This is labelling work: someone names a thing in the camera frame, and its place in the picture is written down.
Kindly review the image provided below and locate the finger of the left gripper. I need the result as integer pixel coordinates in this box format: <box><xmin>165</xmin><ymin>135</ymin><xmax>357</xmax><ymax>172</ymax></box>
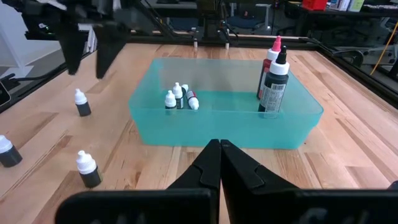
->
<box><xmin>60</xmin><ymin>26</ymin><xmax>90</xmax><ymax>75</ymax></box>
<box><xmin>95</xmin><ymin>24</ymin><xmax>127</xmax><ymax>80</ymax></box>

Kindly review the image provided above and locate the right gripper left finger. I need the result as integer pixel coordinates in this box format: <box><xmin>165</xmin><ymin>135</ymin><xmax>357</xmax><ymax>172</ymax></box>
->
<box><xmin>55</xmin><ymin>139</ymin><xmax>221</xmax><ymax>224</ymax></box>

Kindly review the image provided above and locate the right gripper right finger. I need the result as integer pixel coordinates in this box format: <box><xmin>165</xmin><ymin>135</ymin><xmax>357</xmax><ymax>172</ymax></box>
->
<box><xmin>221</xmin><ymin>139</ymin><xmax>398</xmax><ymax>224</ymax></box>

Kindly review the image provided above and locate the small dark food coloring bottle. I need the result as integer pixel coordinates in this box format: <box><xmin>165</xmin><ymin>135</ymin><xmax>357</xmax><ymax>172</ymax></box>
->
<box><xmin>76</xmin><ymin>150</ymin><xmax>103</xmax><ymax>189</ymax></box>
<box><xmin>164</xmin><ymin>90</ymin><xmax>177</xmax><ymax>110</ymax></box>
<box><xmin>0</xmin><ymin>134</ymin><xmax>23</xmax><ymax>168</ymax></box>
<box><xmin>73</xmin><ymin>88</ymin><xmax>92</xmax><ymax>118</ymax></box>

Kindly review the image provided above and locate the small green food coloring bottle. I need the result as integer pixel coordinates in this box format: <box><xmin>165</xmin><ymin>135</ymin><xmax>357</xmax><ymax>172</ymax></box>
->
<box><xmin>172</xmin><ymin>82</ymin><xmax>185</xmax><ymax>110</ymax></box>

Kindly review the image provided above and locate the small red food coloring bottle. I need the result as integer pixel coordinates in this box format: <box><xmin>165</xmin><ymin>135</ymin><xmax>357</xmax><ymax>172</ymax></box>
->
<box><xmin>182</xmin><ymin>83</ymin><xmax>200</xmax><ymax>111</ymax></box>

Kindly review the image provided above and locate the large black food coloring bottle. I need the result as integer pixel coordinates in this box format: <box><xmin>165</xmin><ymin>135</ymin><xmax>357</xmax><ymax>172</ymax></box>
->
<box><xmin>257</xmin><ymin>45</ymin><xmax>290</xmax><ymax>118</ymax></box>

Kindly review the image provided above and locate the large red bottle pink cap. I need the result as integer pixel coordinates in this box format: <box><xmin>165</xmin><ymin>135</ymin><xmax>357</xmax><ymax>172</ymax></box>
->
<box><xmin>256</xmin><ymin>35</ymin><xmax>282</xmax><ymax>100</ymax></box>

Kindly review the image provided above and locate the teal translucent plastic bin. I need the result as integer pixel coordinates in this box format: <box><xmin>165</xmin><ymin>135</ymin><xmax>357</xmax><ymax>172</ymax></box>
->
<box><xmin>128</xmin><ymin>57</ymin><xmax>324</xmax><ymax>150</ymax></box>

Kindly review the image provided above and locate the office chair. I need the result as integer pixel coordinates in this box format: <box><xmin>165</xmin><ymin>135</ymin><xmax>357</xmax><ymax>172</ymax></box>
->
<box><xmin>228</xmin><ymin>3</ymin><xmax>276</xmax><ymax>35</ymax></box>

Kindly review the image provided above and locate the red box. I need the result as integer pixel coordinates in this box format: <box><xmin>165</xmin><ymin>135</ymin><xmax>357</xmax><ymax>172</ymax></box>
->
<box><xmin>302</xmin><ymin>0</ymin><xmax>328</xmax><ymax>12</ymax></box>

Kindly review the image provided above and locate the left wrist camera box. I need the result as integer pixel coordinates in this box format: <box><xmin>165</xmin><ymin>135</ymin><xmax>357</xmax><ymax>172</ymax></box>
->
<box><xmin>24</xmin><ymin>12</ymin><xmax>63</xmax><ymax>41</ymax></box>

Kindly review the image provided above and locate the yellow cable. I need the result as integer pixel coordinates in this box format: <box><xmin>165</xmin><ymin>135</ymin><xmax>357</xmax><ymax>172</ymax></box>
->
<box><xmin>369</xmin><ymin>21</ymin><xmax>398</xmax><ymax>75</ymax></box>

